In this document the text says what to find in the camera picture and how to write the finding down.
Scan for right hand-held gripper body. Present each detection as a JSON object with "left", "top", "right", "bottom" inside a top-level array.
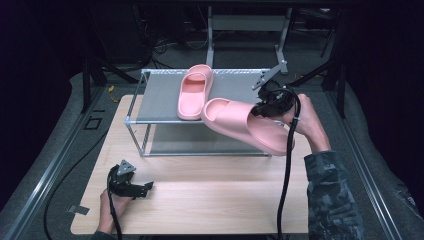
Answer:
[{"left": 251, "top": 60, "right": 302, "bottom": 119}]

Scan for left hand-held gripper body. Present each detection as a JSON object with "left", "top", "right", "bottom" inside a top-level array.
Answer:
[{"left": 107, "top": 159, "right": 148, "bottom": 198}]

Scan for pink slipper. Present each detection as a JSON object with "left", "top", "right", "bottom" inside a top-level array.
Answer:
[
  {"left": 200, "top": 97, "right": 296, "bottom": 157},
  {"left": 176, "top": 64, "right": 215, "bottom": 121}
]

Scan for metal shoe rack grey shelves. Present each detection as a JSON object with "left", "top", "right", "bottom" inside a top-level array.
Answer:
[{"left": 124, "top": 68, "right": 288, "bottom": 158}]

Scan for person's left hand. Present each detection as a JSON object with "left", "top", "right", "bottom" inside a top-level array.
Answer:
[{"left": 95, "top": 189, "right": 133, "bottom": 235}]

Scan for person's right hand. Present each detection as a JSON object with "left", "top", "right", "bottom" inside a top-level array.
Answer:
[{"left": 275, "top": 93, "right": 332, "bottom": 154}]

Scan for grey tape piece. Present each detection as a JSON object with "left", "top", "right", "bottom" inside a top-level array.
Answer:
[{"left": 67, "top": 205, "right": 91, "bottom": 216}]

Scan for black stand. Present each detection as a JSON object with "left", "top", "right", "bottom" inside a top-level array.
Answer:
[
  {"left": 81, "top": 54, "right": 141, "bottom": 114},
  {"left": 289, "top": 9, "right": 348, "bottom": 118}
]

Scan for black tape square marking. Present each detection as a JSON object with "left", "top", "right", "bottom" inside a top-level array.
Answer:
[{"left": 82, "top": 109, "right": 106, "bottom": 131}]

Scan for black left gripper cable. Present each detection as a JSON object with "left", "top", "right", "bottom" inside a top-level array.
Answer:
[{"left": 106, "top": 168, "right": 123, "bottom": 240}]

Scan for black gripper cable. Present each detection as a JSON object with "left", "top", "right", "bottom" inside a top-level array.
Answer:
[
  {"left": 106, "top": 168, "right": 123, "bottom": 240},
  {"left": 275, "top": 85, "right": 303, "bottom": 240}
]

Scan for black floor cable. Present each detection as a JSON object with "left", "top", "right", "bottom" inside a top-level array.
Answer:
[{"left": 43, "top": 128, "right": 112, "bottom": 240}]

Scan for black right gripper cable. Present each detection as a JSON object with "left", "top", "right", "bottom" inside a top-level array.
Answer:
[{"left": 275, "top": 85, "right": 303, "bottom": 240}]

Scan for aluminium rail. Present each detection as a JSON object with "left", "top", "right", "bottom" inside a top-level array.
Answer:
[
  {"left": 0, "top": 83, "right": 113, "bottom": 240},
  {"left": 327, "top": 89, "right": 403, "bottom": 240}
]

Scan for grey metal stand frame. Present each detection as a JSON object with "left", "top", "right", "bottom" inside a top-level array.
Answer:
[{"left": 205, "top": 5, "right": 293, "bottom": 75}]

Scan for tangle of black cables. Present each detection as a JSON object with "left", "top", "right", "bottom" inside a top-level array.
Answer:
[{"left": 141, "top": 29, "right": 209, "bottom": 69}]

